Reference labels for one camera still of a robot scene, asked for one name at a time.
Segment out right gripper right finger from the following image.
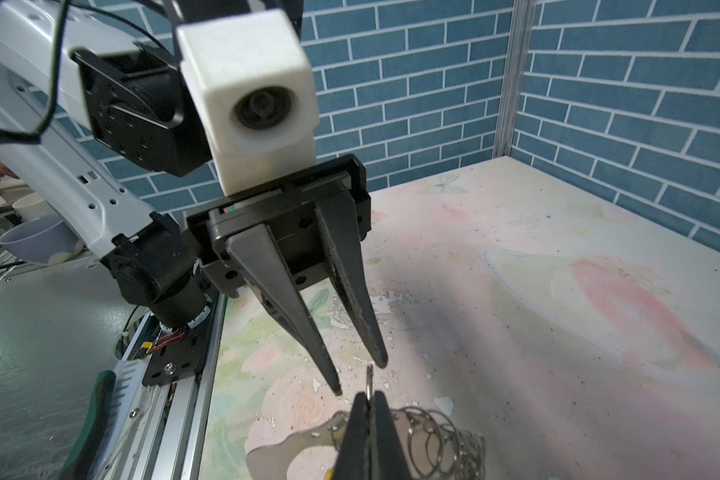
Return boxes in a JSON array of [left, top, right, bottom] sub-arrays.
[[369, 391, 412, 480]]

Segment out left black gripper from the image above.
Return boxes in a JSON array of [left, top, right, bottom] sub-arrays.
[[184, 154, 389, 396]]

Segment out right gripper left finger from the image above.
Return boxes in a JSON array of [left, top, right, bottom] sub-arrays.
[[332, 392, 371, 480]]

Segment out metal key organizer ring plate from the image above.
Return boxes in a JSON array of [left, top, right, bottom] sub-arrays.
[[245, 363, 487, 480]]

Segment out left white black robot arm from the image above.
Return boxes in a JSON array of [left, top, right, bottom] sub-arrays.
[[0, 1, 388, 394]]

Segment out white bowl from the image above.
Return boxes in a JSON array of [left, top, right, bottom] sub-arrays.
[[0, 215, 84, 266]]

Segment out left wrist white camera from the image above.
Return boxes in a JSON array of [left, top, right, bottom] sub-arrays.
[[174, 8, 319, 196]]

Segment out aluminium mounting rail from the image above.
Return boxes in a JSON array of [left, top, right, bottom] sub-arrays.
[[88, 289, 226, 479]]

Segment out green handled pliers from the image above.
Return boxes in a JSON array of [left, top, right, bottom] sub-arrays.
[[59, 370, 116, 480]]

